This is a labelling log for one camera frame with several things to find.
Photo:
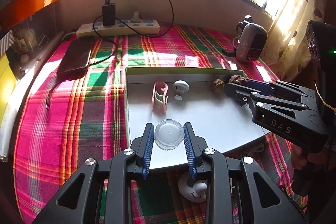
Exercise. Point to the pink green holder clip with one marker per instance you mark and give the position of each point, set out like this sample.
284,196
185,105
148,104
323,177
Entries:
157,98

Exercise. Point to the person's right hand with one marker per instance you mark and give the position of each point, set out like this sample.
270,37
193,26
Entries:
298,159

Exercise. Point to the green white cardboard box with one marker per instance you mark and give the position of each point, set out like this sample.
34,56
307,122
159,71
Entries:
210,121

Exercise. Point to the white mushroom-shaped hook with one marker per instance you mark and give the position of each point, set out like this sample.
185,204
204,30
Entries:
180,87

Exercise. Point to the clear round lid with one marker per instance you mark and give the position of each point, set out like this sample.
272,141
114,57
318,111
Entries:
169,133

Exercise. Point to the yellow box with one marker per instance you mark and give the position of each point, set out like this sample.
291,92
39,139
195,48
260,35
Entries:
4,82

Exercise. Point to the black charger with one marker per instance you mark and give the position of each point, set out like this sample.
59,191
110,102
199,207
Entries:
109,14

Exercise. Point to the striped box lid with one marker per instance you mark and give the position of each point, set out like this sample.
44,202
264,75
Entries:
5,41

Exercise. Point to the beige power strip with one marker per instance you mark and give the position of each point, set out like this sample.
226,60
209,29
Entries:
126,28

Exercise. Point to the dark smartphone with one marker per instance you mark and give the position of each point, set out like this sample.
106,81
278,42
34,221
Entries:
76,56

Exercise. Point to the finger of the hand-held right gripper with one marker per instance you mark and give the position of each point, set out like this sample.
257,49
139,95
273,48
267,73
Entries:
260,86
236,92

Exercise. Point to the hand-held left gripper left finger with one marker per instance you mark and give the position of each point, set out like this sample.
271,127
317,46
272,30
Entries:
148,150

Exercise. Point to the brown walnut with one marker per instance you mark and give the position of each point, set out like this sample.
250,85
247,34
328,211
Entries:
218,85
237,79

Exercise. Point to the cream dotted curtain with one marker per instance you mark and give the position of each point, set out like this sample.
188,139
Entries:
294,16

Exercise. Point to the white round face toy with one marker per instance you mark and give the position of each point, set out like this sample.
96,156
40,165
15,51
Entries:
194,188

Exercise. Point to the black heater plug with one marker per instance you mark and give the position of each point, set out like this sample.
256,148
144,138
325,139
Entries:
228,52

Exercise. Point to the beige plug adapter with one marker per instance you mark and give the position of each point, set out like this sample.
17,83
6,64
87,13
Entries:
136,16

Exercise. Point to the small grey heater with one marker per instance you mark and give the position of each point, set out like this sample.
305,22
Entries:
252,43

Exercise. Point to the orange box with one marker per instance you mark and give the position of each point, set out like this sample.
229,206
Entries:
26,3

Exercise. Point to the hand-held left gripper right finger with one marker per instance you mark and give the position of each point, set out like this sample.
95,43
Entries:
189,150

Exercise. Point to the plaid blanket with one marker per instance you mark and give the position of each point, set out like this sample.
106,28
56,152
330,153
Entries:
78,121

